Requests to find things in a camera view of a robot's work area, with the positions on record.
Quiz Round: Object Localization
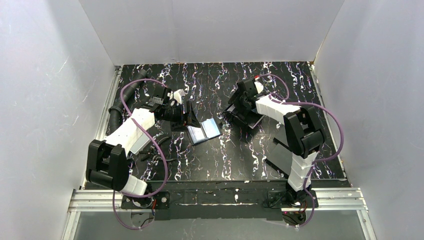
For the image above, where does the black plastic tray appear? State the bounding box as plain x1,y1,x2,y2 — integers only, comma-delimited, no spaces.
224,104,265,129

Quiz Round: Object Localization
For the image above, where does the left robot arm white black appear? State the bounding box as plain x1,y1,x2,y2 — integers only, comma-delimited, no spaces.
85,85,201,197

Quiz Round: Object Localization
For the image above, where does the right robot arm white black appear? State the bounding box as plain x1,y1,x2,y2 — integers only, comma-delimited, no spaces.
225,79,327,204

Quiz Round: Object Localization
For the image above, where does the grey flat card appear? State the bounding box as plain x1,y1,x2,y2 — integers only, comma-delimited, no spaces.
130,133,151,155

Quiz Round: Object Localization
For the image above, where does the black pliers tool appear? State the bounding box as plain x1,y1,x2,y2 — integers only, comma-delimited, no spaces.
134,136,171,163

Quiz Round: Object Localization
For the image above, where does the black tray lid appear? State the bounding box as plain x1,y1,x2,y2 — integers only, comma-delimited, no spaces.
265,138,292,179

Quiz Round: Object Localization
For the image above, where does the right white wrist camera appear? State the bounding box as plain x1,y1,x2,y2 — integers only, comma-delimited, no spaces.
254,77,264,94

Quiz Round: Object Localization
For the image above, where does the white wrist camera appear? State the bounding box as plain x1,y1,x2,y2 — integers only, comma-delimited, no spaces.
167,89,186,105
254,77,264,94

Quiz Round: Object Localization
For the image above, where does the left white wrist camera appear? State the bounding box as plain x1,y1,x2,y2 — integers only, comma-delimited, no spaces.
167,89,186,105

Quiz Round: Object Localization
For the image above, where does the black corrugated hose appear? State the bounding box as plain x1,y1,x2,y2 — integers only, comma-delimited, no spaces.
108,69,149,133

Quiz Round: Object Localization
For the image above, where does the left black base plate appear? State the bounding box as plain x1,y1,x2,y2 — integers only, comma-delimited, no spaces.
121,191,171,210

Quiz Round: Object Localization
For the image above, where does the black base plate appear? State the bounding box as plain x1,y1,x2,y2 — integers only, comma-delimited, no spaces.
121,191,171,210
262,190,319,211

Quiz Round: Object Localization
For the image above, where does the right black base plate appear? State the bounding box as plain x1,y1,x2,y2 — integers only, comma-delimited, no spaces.
262,190,319,211

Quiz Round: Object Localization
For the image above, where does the aluminium frame rail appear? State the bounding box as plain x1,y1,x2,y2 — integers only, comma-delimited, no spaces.
62,187,376,240

